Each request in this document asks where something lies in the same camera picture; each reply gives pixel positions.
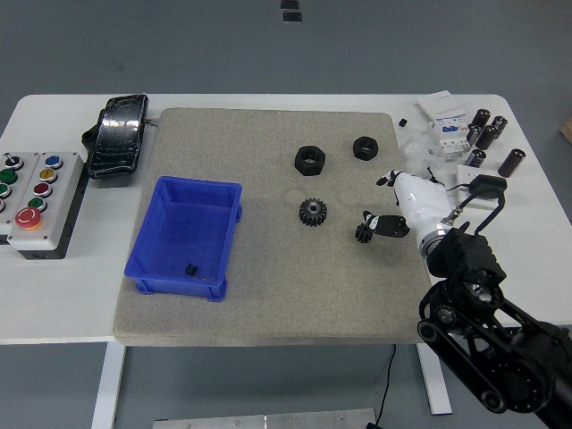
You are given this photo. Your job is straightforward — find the black control box base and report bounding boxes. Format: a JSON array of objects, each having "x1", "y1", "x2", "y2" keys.
[{"x1": 0, "y1": 167, "x2": 90, "y2": 261}]

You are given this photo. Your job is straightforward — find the large black gear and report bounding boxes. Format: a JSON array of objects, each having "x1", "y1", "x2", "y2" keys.
[{"x1": 298, "y1": 198, "x2": 329, "y2": 227}]

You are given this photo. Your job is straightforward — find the blue plastic bin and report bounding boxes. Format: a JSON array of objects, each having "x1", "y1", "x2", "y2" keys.
[{"x1": 123, "y1": 175, "x2": 245, "y2": 304}]

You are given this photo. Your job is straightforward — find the white table leg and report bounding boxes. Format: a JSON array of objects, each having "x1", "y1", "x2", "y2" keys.
[
  {"x1": 417, "y1": 343, "x2": 453, "y2": 415},
  {"x1": 91, "y1": 343, "x2": 127, "y2": 429}
]

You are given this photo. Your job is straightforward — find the clear plastic bag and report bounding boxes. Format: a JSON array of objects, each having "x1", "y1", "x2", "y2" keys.
[{"x1": 399, "y1": 131, "x2": 442, "y2": 180}]

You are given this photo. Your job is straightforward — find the white circuit breaker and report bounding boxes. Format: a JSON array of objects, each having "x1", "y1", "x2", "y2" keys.
[{"x1": 426, "y1": 111, "x2": 474, "y2": 157}]

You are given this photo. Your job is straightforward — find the grey-brown foam mat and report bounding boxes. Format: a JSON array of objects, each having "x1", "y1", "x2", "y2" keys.
[{"x1": 111, "y1": 106, "x2": 435, "y2": 348}]

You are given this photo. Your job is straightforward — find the red emergency stop button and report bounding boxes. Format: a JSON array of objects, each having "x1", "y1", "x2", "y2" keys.
[{"x1": 14, "y1": 207, "x2": 43, "y2": 231}]

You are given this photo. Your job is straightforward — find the small black hex nut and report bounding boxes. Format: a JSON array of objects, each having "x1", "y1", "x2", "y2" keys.
[{"x1": 351, "y1": 136, "x2": 381, "y2": 161}]

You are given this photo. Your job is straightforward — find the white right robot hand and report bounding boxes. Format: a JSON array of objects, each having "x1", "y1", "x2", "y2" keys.
[{"x1": 360, "y1": 168, "x2": 451, "y2": 251}]

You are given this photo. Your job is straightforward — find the white square plate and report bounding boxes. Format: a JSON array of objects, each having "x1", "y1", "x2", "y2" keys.
[{"x1": 455, "y1": 164, "x2": 501, "y2": 211}]

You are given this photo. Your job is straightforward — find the grey selector-switch control box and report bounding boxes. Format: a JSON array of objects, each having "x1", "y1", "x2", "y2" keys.
[{"x1": 0, "y1": 151, "x2": 42, "y2": 236}]

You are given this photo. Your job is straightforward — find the black power adapter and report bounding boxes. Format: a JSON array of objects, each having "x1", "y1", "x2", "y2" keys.
[{"x1": 471, "y1": 175, "x2": 509, "y2": 193}]

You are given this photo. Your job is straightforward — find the small black gear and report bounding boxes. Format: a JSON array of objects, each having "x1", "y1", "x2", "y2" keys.
[{"x1": 355, "y1": 223, "x2": 379, "y2": 245}]

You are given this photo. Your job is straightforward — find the black hanging cable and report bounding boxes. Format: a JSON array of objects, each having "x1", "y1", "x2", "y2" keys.
[{"x1": 368, "y1": 343, "x2": 398, "y2": 429}]

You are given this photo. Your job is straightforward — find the large black hex nut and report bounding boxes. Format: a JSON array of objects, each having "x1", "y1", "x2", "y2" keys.
[{"x1": 294, "y1": 145, "x2": 326, "y2": 176}]

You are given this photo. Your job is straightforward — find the grey five-button control box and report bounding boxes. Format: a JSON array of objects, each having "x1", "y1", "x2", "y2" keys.
[{"x1": 6, "y1": 151, "x2": 86, "y2": 251}]

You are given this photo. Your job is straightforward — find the black adapter cord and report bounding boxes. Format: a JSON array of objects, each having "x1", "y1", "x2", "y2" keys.
[{"x1": 426, "y1": 165, "x2": 470, "y2": 194}]

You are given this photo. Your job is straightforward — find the silver metal plate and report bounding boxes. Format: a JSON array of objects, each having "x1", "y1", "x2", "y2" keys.
[{"x1": 153, "y1": 408, "x2": 376, "y2": 429}]

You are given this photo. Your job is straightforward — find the white cardboard box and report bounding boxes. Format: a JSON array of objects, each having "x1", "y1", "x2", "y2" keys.
[{"x1": 417, "y1": 90, "x2": 468, "y2": 124}]

